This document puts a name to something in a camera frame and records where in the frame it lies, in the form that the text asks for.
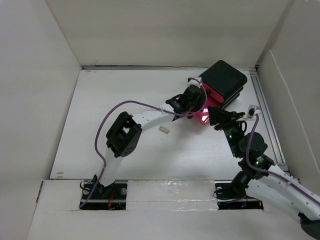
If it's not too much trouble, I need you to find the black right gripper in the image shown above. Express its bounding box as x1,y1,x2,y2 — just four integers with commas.
206,105,245,157

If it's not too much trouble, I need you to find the pink top drawer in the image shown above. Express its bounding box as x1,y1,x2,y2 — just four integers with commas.
202,82,224,104

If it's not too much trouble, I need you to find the black mini drawer cabinet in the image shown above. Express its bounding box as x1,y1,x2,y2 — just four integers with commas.
199,60,248,108

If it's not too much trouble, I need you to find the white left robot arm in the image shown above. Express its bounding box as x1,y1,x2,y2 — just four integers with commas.
94,84,207,199

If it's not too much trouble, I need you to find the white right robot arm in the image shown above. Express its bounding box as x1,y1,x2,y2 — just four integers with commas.
208,106,320,240

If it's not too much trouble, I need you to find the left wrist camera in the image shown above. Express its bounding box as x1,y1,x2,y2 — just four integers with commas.
187,77,203,88

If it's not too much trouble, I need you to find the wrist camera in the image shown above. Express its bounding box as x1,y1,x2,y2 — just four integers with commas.
187,77,203,88
246,105,262,119

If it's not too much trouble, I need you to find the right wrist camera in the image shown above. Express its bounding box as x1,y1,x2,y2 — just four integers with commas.
246,105,262,119

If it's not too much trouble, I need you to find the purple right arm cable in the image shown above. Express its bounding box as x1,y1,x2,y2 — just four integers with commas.
244,113,320,201

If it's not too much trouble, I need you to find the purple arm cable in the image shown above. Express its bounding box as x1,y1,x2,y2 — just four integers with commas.
79,79,208,208
244,113,320,201

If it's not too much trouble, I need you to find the aluminium rail right side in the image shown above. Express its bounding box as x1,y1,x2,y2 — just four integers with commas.
249,70,289,173

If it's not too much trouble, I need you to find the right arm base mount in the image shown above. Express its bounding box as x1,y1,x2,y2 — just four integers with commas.
212,180,264,210

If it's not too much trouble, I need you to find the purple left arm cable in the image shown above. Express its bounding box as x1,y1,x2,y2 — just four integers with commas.
79,79,208,208

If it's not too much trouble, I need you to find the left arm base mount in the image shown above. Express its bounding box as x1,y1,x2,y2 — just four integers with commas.
79,176,128,211

